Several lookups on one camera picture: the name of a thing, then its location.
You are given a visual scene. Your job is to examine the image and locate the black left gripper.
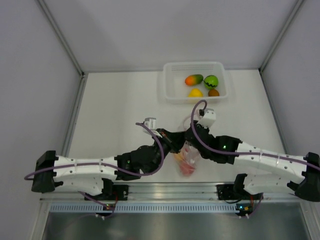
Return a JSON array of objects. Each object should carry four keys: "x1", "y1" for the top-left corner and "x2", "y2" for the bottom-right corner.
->
[{"x1": 147, "y1": 128, "x2": 186, "y2": 175}]

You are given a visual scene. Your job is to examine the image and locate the orange peach fake fruit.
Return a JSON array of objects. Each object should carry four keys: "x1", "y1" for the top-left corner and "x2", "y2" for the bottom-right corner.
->
[{"x1": 173, "y1": 150, "x2": 186, "y2": 162}]

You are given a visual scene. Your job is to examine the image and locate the clear zip top bag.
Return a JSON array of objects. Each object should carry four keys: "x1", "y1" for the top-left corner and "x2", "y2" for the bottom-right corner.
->
[{"x1": 174, "y1": 141, "x2": 201, "y2": 177}]

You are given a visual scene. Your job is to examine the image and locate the red fake strawberry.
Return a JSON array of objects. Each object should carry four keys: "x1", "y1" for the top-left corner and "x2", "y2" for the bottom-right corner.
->
[{"x1": 179, "y1": 162, "x2": 195, "y2": 177}]

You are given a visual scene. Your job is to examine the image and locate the yellow fake pepper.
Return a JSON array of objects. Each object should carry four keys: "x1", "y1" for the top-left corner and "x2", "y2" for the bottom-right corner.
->
[{"x1": 188, "y1": 88, "x2": 204, "y2": 98}]

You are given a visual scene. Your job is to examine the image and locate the brown fake kiwi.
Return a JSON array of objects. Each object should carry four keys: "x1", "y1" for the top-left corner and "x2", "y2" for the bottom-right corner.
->
[{"x1": 208, "y1": 89, "x2": 220, "y2": 97}]

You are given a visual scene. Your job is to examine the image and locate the orange green fake mango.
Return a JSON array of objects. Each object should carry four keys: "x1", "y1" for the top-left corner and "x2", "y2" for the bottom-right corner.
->
[{"x1": 184, "y1": 74, "x2": 204, "y2": 86}]

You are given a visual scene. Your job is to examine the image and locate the green fake apple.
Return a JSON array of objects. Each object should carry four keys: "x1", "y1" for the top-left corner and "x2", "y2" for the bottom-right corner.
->
[{"x1": 203, "y1": 75, "x2": 219, "y2": 90}]

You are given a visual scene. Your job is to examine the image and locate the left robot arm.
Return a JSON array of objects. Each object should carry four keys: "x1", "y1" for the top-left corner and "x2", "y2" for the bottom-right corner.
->
[{"x1": 25, "y1": 128, "x2": 185, "y2": 200}]

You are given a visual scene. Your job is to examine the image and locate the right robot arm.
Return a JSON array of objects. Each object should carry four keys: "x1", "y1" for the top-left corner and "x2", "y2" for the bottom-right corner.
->
[{"x1": 184, "y1": 122, "x2": 320, "y2": 202}]

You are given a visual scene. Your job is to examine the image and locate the white plastic basket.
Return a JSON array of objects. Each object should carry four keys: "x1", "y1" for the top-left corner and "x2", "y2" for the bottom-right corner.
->
[{"x1": 162, "y1": 61, "x2": 229, "y2": 104}]

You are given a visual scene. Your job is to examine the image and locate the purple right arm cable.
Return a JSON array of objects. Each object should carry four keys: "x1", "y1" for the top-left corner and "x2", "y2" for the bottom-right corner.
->
[{"x1": 190, "y1": 99, "x2": 320, "y2": 173}]

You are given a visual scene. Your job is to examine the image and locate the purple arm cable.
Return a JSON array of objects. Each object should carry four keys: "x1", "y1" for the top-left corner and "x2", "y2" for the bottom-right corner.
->
[
  {"x1": 24, "y1": 121, "x2": 165, "y2": 181},
  {"x1": 190, "y1": 99, "x2": 320, "y2": 173}
]

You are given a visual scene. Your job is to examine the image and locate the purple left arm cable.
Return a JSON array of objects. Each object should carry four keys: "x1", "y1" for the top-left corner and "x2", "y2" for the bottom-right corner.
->
[{"x1": 24, "y1": 121, "x2": 165, "y2": 181}]

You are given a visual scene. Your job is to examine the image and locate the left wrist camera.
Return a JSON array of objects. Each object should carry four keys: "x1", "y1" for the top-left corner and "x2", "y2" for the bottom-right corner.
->
[{"x1": 143, "y1": 117, "x2": 157, "y2": 131}]

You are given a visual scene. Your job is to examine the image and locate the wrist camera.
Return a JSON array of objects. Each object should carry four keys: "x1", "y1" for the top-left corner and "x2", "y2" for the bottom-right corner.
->
[
  {"x1": 197, "y1": 108, "x2": 217, "y2": 129},
  {"x1": 143, "y1": 117, "x2": 157, "y2": 131}
]

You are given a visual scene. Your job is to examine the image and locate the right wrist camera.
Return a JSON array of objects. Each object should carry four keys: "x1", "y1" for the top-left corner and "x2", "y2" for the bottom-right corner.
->
[{"x1": 197, "y1": 108, "x2": 217, "y2": 129}]

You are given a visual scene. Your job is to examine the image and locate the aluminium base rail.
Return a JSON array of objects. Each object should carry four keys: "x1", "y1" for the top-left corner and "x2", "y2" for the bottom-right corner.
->
[{"x1": 40, "y1": 181, "x2": 301, "y2": 202}]

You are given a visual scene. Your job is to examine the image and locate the white slotted cable duct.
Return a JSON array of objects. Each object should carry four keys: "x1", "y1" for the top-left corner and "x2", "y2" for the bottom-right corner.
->
[{"x1": 49, "y1": 202, "x2": 251, "y2": 214}]

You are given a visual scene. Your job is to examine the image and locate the aluminium frame rail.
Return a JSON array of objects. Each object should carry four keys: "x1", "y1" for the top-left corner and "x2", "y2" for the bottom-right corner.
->
[{"x1": 37, "y1": 0, "x2": 87, "y2": 81}]

